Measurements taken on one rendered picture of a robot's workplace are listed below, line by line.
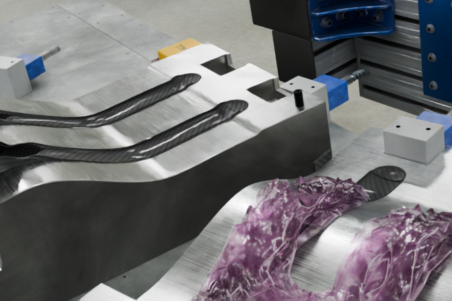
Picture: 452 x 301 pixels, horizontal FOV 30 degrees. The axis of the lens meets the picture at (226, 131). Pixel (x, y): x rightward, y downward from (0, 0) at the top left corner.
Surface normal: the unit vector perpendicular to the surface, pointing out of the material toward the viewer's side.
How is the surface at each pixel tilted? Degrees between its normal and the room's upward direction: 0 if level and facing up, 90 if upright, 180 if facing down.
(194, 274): 13
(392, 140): 90
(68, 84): 0
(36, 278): 90
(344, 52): 90
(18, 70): 90
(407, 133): 0
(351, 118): 0
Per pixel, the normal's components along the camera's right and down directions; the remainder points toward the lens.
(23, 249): 0.51, 0.33
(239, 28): -0.16, -0.87
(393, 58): -0.77, 0.41
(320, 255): -0.31, -0.74
